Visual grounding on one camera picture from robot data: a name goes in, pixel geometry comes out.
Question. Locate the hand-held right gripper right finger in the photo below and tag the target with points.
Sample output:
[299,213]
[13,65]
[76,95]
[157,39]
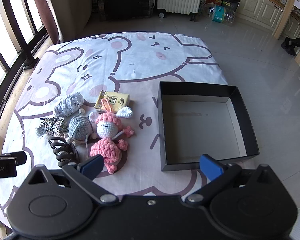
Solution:
[211,167]

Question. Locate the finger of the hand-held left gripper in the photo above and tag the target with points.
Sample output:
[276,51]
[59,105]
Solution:
[20,158]

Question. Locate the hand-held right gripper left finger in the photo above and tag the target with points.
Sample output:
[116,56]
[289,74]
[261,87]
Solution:
[91,166]

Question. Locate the pink crochet doll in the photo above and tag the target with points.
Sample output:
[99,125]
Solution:
[107,150]

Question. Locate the grey crochet mouse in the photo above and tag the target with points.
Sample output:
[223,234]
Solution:
[78,127]

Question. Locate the black cardboard box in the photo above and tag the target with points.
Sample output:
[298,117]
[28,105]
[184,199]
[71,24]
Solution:
[202,125]

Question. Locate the light blue yarn bundle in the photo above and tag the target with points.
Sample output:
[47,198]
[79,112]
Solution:
[67,103]

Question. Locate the yellow tissue packet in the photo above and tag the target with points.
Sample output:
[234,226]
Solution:
[112,100]

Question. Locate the dark window railing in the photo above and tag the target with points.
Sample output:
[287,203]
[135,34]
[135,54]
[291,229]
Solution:
[27,55]

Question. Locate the printed cartoon blanket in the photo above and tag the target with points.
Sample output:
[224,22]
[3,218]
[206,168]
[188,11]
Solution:
[140,62]

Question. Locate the black shoes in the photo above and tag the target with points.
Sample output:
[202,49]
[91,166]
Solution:
[293,43]

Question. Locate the pack of water bottles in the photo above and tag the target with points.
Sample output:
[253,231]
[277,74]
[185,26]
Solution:
[218,12]

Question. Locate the beige curtain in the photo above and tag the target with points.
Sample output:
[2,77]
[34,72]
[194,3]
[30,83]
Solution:
[70,7]

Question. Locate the black trash bin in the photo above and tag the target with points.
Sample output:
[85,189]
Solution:
[231,3]

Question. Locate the wooden table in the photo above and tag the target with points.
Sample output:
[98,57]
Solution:
[283,17]

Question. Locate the black trunk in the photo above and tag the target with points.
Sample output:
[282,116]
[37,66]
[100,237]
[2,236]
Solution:
[125,2]

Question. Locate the cream kitchen cabinets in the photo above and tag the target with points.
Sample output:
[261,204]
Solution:
[257,5]

